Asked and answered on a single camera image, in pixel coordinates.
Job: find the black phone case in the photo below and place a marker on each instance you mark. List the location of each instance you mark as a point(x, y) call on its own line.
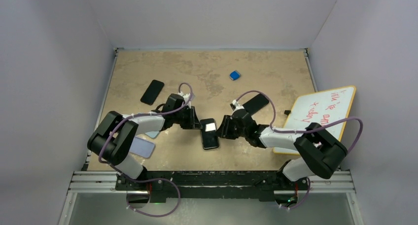
point(209, 142)

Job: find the black phone on left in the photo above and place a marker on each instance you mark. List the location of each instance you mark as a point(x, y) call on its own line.
point(152, 92)

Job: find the light blue phone case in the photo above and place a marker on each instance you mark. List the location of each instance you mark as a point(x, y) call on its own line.
point(152, 134)

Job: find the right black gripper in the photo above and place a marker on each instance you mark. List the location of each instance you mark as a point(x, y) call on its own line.
point(224, 131)

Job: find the black phone on right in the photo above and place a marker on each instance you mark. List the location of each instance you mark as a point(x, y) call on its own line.
point(255, 104)

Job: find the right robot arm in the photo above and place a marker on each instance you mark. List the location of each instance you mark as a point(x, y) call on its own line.
point(320, 152)

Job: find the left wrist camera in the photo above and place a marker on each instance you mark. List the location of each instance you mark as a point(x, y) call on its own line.
point(187, 97)

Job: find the black base frame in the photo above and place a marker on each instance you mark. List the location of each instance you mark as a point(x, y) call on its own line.
point(265, 186)

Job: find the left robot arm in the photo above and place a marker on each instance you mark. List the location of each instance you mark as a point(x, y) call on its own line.
point(113, 138)

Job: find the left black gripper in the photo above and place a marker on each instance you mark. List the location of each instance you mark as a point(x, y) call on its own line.
point(192, 120)

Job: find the yellow-framed whiteboard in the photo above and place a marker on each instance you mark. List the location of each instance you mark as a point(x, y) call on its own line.
point(322, 107)

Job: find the blue eraser block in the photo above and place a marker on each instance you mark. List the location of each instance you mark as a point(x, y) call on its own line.
point(234, 75)

